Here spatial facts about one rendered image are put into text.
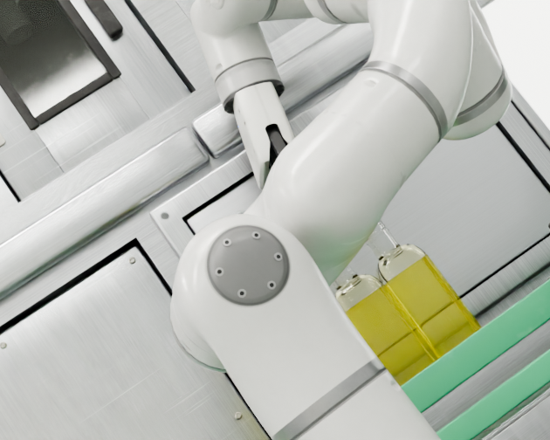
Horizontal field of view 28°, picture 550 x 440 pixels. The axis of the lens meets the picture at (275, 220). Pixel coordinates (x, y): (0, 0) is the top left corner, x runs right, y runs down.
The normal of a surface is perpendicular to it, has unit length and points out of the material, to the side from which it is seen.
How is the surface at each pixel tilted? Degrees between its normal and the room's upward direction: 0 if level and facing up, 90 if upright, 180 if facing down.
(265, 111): 85
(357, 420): 90
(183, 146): 90
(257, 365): 98
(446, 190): 90
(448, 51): 106
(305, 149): 52
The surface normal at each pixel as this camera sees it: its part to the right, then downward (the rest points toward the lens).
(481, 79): 0.47, 0.25
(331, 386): 0.11, -0.30
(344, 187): 0.29, -0.01
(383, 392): 0.54, -0.56
